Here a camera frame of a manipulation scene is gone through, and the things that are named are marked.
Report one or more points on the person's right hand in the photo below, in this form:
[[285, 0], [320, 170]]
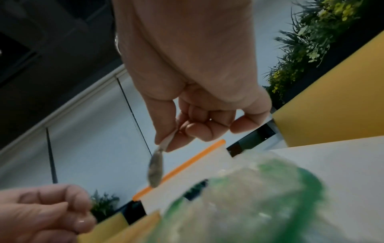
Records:
[[195, 52]]

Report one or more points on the person's left hand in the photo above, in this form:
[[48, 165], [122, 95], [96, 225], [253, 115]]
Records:
[[36, 213]]

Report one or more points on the tea bag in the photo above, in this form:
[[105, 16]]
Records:
[[155, 170]]

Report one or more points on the clear plastic bag green zip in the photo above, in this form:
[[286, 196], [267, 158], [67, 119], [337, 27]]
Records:
[[309, 185]]

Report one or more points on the black pole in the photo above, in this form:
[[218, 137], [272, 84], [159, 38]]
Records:
[[52, 161]]

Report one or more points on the green artificial plants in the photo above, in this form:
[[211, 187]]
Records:
[[103, 204], [312, 40]]

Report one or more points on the white roller blind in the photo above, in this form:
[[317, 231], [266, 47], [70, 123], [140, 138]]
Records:
[[270, 23]]

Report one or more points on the clear container orange rim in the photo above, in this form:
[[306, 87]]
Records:
[[210, 161]]

